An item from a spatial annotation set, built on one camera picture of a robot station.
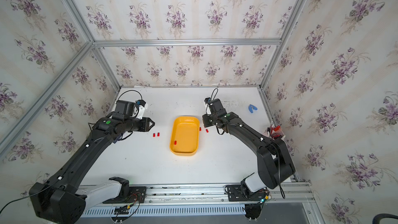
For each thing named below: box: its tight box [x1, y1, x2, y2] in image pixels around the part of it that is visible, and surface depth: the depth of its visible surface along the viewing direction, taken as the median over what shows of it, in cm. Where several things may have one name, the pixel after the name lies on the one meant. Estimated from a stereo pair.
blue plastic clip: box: [248, 103, 258, 114], surface depth 109 cm
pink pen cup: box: [269, 123, 286, 140], surface depth 86 cm
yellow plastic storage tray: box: [169, 115, 201, 157], surface depth 95 cm
